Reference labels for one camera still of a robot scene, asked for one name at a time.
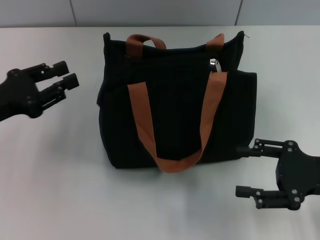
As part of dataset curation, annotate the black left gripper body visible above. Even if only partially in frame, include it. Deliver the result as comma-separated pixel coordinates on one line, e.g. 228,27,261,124
0,68,45,123

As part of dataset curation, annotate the black bag with brown handles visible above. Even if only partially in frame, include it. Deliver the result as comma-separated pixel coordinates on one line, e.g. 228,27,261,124
96,30,258,174

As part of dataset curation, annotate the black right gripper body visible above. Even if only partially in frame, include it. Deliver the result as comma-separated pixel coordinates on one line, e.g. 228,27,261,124
274,140,320,211

